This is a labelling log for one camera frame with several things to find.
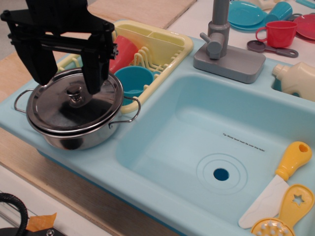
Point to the yellow dish rack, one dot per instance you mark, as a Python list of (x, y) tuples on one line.
[(159, 51)]

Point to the blue toy plate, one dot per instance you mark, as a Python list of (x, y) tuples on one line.
[(245, 15)]

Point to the orange plastic cup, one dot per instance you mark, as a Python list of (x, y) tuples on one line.
[(126, 50)]

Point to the yellow handled toy knife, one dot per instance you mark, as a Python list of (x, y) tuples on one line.
[(268, 203)]

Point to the yellow toy slotted spoon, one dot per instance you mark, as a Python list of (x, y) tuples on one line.
[(297, 201)]

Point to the blue cup in rack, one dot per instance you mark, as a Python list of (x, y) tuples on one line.
[(134, 79)]

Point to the cream toy item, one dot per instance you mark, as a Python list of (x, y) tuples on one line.
[(265, 4)]

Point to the red toy plate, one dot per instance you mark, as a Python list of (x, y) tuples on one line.
[(305, 26)]

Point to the steel pot with handles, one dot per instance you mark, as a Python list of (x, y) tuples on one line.
[(83, 140)]

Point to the orange tape piece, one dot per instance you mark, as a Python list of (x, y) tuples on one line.
[(38, 223)]

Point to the light blue toy sink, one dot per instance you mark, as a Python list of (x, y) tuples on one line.
[(198, 155)]

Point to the blue plastic tumbler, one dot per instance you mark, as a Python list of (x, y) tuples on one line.
[(281, 11)]

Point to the cream toy soap bottle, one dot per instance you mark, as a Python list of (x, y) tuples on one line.
[(297, 79)]

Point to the steel pot lid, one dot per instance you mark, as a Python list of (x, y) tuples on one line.
[(64, 105)]

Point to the red toy mug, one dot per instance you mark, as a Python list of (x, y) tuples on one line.
[(277, 34)]

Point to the grey toy faucet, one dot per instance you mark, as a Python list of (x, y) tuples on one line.
[(217, 57)]

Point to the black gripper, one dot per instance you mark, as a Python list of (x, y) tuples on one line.
[(65, 26)]

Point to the grey measuring spoon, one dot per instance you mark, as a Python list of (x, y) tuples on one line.
[(260, 47)]

